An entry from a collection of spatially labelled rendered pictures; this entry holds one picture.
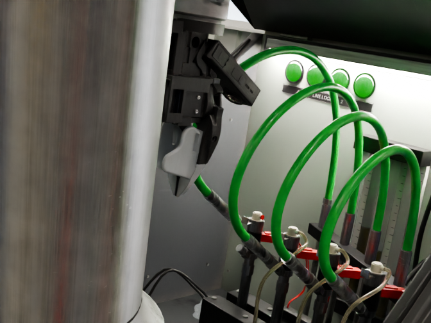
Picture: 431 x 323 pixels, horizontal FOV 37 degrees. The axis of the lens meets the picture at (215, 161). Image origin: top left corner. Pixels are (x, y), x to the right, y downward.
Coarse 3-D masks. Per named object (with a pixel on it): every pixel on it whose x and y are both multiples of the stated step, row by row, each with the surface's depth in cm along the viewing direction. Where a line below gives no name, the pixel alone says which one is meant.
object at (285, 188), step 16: (352, 112) 93; (336, 128) 89; (320, 144) 88; (384, 144) 100; (304, 160) 86; (384, 160) 102; (288, 176) 86; (384, 176) 103; (288, 192) 86; (384, 192) 104; (384, 208) 105; (272, 224) 86; (272, 240) 88; (368, 240) 107; (288, 256) 89; (368, 256) 106; (304, 272) 93
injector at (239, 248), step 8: (256, 224) 108; (248, 232) 109; (256, 232) 108; (240, 248) 108; (248, 256) 109; (256, 256) 110; (248, 264) 110; (248, 272) 110; (248, 280) 111; (240, 288) 111; (248, 288) 111; (240, 296) 111; (240, 304) 112
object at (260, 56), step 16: (272, 48) 101; (288, 48) 103; (304, 48) 106; (240, 64) 97; (320, 64) 109; (336, 96) 115; (336, 112) 116; (336, 144) 119; (336, 160) 120; (208, 192) 98
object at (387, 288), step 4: (384, 288) 93; (388, 288) 93; (392, 288) 93; (396, 288) 93; (400, 288) 94; (404, 288) 94; (384, 292) 93; (388, 292) 93; (392, 292) 93; (396, 292) 93; (400, 292) 93; (380, 296) 93; (384, 296) 93; (388, 296) 93; (392, 296) 93; (396, 296) 93; (400, 296) 93
